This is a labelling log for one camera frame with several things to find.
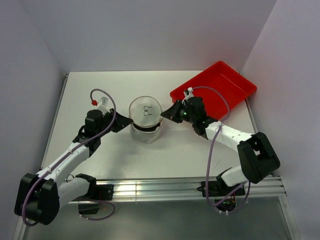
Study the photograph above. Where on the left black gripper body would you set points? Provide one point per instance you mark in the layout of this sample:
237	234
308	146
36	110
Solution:
107	119

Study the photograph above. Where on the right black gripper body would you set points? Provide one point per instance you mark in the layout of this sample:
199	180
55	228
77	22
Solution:
186	116

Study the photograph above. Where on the black garment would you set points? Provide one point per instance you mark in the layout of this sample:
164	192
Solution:
146	128

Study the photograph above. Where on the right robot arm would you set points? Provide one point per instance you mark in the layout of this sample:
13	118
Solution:
257	157

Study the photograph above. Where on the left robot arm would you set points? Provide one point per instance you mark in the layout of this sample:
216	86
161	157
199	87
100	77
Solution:
40	196

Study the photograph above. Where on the red plastic tray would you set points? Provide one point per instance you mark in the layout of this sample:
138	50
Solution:
218	83

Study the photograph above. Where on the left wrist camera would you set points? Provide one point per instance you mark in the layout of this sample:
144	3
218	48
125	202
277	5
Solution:
101	105

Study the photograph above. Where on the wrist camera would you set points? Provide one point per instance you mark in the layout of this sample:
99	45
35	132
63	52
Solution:
188	93
101	105

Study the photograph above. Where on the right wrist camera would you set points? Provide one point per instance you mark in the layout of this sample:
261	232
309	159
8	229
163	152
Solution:
188	93

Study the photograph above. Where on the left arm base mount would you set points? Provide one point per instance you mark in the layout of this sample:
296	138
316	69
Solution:
98	206

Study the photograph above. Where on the aluminium rail frame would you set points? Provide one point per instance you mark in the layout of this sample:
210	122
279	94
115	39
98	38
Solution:
155	185

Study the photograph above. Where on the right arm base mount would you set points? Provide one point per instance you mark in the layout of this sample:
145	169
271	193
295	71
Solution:
220	197

